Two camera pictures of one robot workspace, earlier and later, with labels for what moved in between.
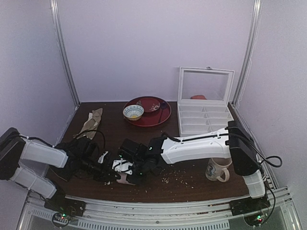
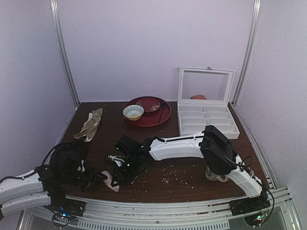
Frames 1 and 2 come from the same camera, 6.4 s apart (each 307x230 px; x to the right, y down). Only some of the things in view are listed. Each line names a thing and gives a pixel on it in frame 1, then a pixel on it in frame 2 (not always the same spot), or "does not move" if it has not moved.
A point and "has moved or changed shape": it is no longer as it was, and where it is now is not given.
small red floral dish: (148, 104) does not move
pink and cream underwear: (123, 179) has moved or changed shape
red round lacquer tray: (153, 118) does not move
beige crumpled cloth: (89, 128) does not move
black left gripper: (96, 171) → (96, 178)
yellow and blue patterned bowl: (133, 112) does not move
